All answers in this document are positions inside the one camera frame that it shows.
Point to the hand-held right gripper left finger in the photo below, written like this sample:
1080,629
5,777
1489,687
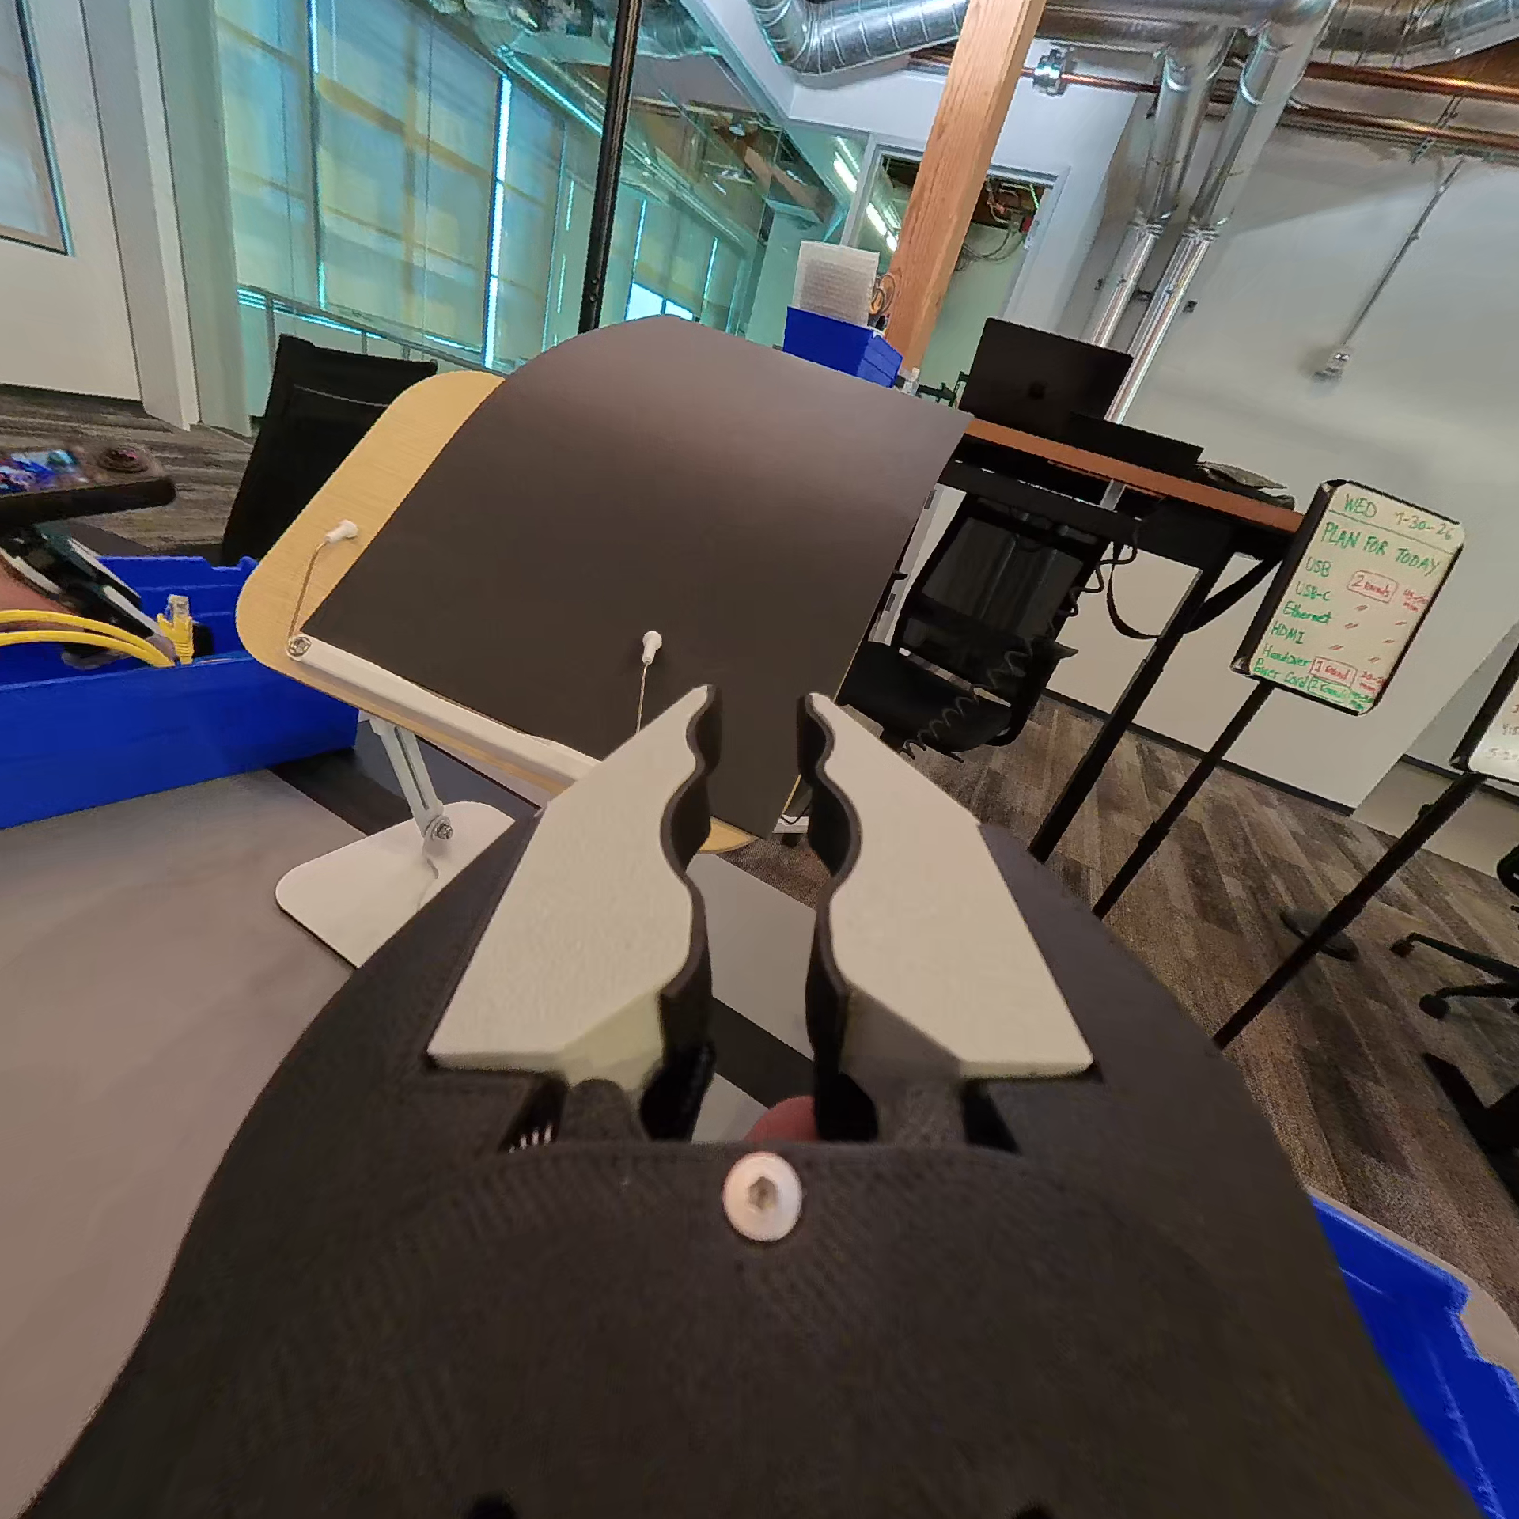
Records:
560,949

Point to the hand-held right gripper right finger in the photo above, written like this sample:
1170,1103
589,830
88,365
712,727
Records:
950,949

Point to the blue plastic bin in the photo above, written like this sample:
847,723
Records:
1449,1354
143,737

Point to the black desk chair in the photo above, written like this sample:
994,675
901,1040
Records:
975,617

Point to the black backdrop board stand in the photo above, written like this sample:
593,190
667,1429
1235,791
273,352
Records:
665,499

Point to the wooden top standing desk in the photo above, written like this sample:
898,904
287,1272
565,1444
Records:
1116,474

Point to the yellow item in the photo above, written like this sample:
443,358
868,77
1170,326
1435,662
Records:
96,636

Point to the black mesh chair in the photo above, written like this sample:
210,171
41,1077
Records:
309,441

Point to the black laptop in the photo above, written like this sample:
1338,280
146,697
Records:
1045,379

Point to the wooden ceiling post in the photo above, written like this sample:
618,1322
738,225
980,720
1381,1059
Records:
962,166

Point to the silver ceiling duct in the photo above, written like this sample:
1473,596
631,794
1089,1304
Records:
998,27

